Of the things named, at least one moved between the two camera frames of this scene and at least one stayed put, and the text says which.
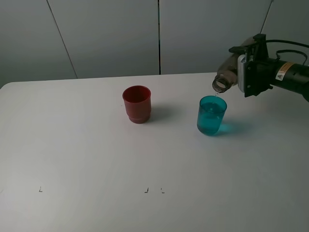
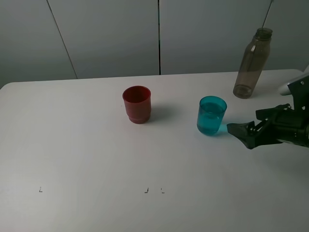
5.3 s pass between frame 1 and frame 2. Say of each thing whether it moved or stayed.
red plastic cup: stayed
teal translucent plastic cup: stayed
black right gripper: moved
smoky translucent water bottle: moved
